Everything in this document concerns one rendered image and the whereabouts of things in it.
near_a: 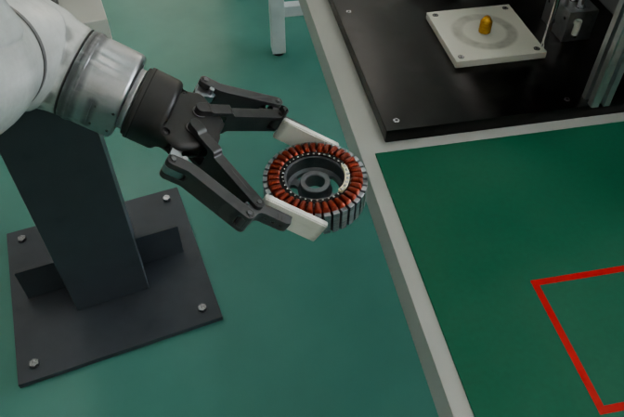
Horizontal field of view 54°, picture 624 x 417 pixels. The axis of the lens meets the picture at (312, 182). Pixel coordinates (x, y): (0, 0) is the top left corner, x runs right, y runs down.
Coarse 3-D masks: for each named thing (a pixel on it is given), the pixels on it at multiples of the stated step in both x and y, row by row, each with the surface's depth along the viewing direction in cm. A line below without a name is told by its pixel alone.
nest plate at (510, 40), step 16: (432, 16) 105; (448, 16) 105; (464, 16) 105; (480, 16) 105; (496, 16) 105; (512, 16) 105; (448, 32) 101; (464, 32) 101; (496, 32) 101; (512, 32) 101; (528, 32) 101; (448, 48) 98; (464, 48) 98; (480, 48) 98; (496, 48) 98; (512, 48) 98; (528, 48) 98; (464, 64) 96; (480, 64) 97
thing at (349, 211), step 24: (312, 144) 69; (288, 168) 67; (312, 168) 69; (336, 168) 68; (360, 168) 66; (264, 192) 65; (288, 192) 64; (312, 192) 65; (336, 192) 64; (360, 192) 64; (336, 216) 63
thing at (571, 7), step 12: (552, 0) 102; (564, 0) 100; (576, 0) 100; (588, 0) 100; (564, 12) 99; (576, 12) 98; (588, 12) 98; (552, 24) 103; (564, 24) 100; (588, 24) 100; (564, 36) 101; (588, 36) 102
